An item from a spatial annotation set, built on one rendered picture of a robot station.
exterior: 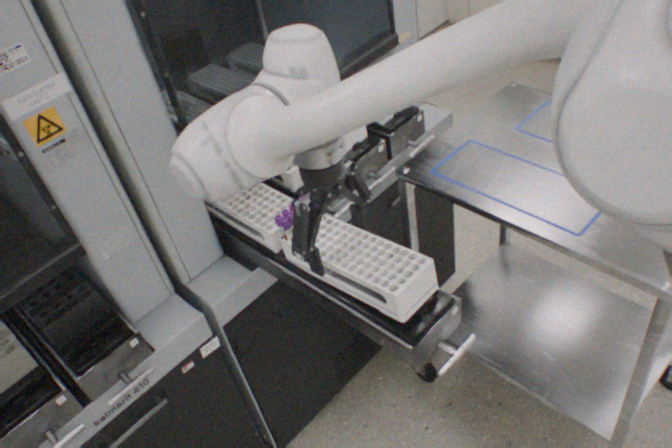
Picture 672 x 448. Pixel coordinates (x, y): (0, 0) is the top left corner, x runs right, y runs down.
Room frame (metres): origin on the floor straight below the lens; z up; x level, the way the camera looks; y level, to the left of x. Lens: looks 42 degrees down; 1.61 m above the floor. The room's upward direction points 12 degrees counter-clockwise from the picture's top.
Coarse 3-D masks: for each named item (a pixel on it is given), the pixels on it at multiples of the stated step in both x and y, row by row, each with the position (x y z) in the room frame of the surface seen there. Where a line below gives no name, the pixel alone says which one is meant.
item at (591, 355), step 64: (512, 128) 1.09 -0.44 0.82; (448, 192) 0.92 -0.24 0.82; (512, 192) 0.88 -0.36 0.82; (512, 256) 1.20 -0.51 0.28; (576, 256) 0.69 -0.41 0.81; (640, 256) 0.65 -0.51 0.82; (512, 320) 0.97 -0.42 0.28; (576, 320) 0.93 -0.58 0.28; (640, 320) 0.88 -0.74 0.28; (576, 384) 0.74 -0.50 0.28; (640, 384) 0.56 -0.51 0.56
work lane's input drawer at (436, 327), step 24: (240, 240) 0.93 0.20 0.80; (264, 264) 0.87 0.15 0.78; (288, 264) 0.82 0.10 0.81; (312, 288) 0.75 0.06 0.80; (336, 288) 0.74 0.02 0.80; (336, 312) 0.71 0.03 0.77; (360, 312) 0.67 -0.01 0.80; (432, 312) 0.63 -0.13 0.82; (456, 312) 0.64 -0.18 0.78; (384, 336) 0.62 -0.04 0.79; (408, 336) 0.59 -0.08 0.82; (432, 336) 0.60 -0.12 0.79; (408, 360) 0.58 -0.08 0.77; (456, 360) 0.57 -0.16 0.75
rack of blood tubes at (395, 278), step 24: (336, 240) 0.79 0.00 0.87; (360, 240) 0.77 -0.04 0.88; (384, 240) 0.75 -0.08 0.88; (336, 264) 0.72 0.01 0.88; (360, 264) 0.72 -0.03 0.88; (384, 264) 0.70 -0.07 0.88; (408, 264) 0.69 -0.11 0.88; (432, 264) 0.67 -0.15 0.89; (360, 288) 0.71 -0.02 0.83; (384, 288) 0.64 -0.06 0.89; (408, 288) 0.63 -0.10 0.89; (432, 288) 0.66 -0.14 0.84; (384, 312) 0.64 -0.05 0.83; (408, 312) 0.61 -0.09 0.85
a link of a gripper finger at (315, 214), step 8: (328, 192) 0.76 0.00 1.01; (328, 200) 0.76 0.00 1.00; (312, 208) 0.76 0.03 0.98; (320, 208) 0.75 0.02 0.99; (312, 216) 0.75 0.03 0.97; (320, 216) 0.75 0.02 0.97; (312, 224) 0.75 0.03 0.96; (312, 232) 0.74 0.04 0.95; (312, 240) 0.73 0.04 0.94; (312, 248) 0.73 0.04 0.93
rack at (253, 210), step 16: (240, 192) 1.01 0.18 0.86; (256, 192) 1.01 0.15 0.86; (272, 192) 0.99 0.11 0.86; (208, 208) 1.03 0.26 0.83; (224, 208) 0.97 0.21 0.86; (240, 208) 0.96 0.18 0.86; (256, 208) 0.95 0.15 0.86; (272, 208) 0.94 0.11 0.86; (288, 208) 0.92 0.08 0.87; (240, 224) 0.97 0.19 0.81; (256, 224) 0.89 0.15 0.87; (272, 224) 0.88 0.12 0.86; (256, 240) 0.90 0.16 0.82; (272, 240) 0.86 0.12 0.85
